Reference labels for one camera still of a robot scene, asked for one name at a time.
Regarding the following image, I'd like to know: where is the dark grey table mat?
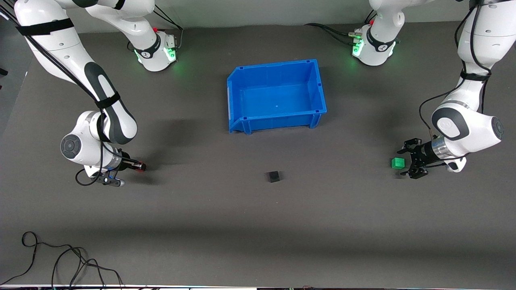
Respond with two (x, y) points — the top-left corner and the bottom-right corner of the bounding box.
(0, 16), (516, 288)

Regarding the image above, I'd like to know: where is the blue plastic storage bin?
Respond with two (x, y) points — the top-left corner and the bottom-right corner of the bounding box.
(227, 59), (327, 135)

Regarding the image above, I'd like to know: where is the black arm-mounted cable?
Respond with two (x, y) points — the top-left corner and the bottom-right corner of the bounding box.
(0, 0), (123, 187)
(419, 0), (493, 168)

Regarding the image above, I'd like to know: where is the thin black loose cable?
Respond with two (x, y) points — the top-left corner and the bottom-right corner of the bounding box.
(0, 231), (123, 289)

